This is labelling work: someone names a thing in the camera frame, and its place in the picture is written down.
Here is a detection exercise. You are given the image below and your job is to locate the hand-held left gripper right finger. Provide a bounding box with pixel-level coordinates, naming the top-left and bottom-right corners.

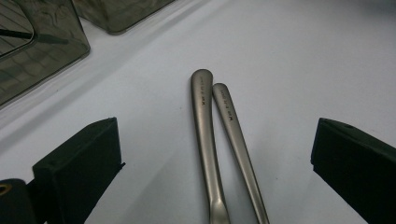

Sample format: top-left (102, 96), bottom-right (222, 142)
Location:
top-left (310, 117), bottom-right (396, 224)

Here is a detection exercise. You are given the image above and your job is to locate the black chopstick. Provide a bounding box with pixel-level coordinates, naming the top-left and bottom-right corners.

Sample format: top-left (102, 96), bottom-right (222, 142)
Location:
top-left (0, 28), bottom-right (70, 45)

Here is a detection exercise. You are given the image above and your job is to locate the clear brown plastic bin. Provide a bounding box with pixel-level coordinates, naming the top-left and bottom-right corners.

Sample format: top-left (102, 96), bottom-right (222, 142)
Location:
top-left (0, 0), bottom-right (92, 106)
top-left (73, 0), bottom-right (176, 35)

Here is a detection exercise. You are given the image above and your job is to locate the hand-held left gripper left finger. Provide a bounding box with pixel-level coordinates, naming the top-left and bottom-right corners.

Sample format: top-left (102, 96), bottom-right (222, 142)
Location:
top-left (32, 117), bottom-right (126, 224)

